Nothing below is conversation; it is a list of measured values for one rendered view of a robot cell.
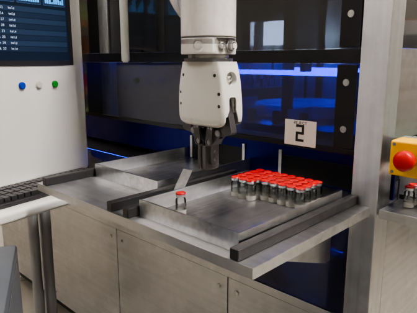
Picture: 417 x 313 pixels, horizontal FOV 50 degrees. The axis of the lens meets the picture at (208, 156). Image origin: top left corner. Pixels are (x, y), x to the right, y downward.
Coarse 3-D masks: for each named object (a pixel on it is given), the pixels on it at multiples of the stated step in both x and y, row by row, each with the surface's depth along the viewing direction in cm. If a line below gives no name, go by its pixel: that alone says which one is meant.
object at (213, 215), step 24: (168, 192) 95; (192, 192) 100; (216, 192) 106; (336, 192) 95; (144, 216) 90; (168, 216) 84; (192, 216) 90; (216, 216) 90; (240, 216) 90; (264, 216) 90; (288, 216) 82; (216, 240) 76; (240, 240) 73
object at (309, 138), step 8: (288, 120) 107; (296, 120) 105; (304, 120) 104; (288, 128) 107; (296, 128) 106; (304, 128) 104; (312, 128) 103; (288, 136) 108; (304, 136) 104; (312, 136) 103; (296, 144) 106; (304, 144) 105; (312, 144) 103
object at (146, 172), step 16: (112, 160) 125; (128, 160) 128; (144, 160) 133; (160, 160) 137; (176, 160) 140; (192, 160) 140; (240, 160) 125; (112, 176) 116; (128, 176) 111; (144, 176) 121; (160, 176) 121; (176, 176) 108; (192, 176) 112
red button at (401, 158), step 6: (396, 156) 87; (402, 156) 86; (408, 156) 86; (414, 156) 86; (396, 162) 87; (402, 162) 86; (408, 162) 86; (414, 162) 86; (396, 168) 88; (402, 168) 86; (408, 168) 86
